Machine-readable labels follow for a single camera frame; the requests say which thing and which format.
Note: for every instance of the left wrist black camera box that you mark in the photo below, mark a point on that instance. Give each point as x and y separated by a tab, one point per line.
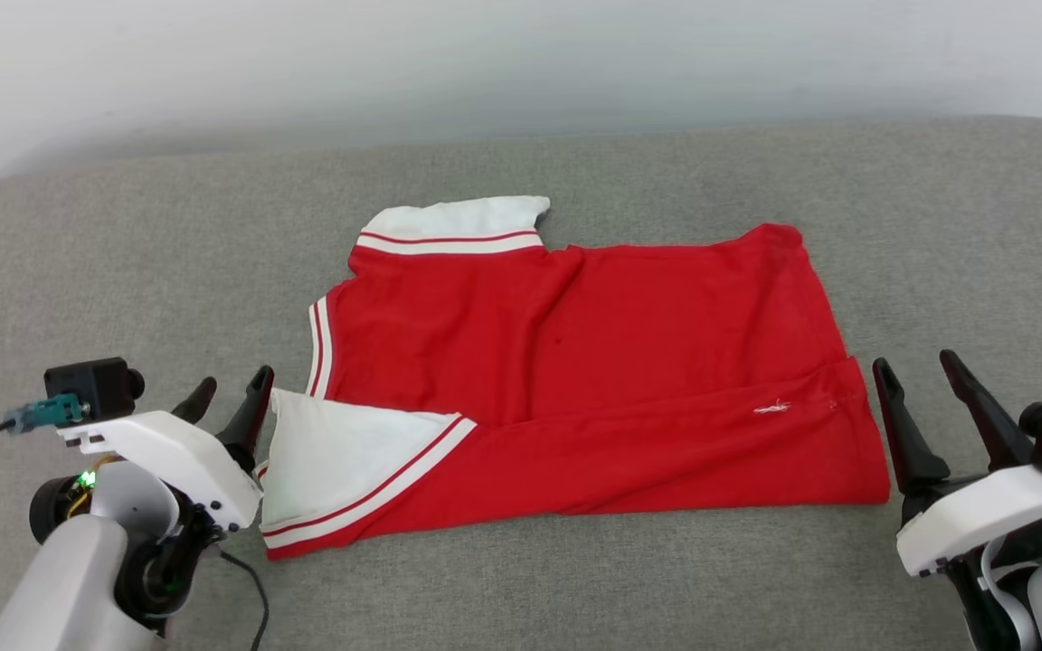
96	384

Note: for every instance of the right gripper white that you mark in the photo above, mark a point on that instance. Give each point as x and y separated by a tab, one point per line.
982	515

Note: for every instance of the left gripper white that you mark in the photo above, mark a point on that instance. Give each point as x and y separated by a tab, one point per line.
177	452

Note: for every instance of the red and white polo shirt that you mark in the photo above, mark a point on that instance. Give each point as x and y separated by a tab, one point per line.
620	362

